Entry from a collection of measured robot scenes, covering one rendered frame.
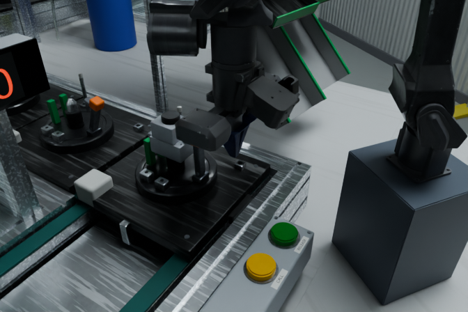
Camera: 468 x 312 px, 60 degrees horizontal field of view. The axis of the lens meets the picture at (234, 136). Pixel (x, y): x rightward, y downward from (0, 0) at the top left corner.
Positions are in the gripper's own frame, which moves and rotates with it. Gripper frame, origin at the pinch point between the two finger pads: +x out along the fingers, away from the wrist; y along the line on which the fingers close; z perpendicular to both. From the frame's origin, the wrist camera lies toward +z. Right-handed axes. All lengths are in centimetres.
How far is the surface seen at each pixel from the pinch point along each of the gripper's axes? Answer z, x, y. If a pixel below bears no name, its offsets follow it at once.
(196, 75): -49, 23, 54
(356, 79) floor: -51, 109, 264
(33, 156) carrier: -38.3, 12.5, -9.7
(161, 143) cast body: -12.4, 4.5, -2.2
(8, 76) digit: -20.9, -11.1, -17.8
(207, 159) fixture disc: -8.5, 10.6, 4.8
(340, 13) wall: -102, 87, 358
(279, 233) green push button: 9.3, 12.4, -2.3
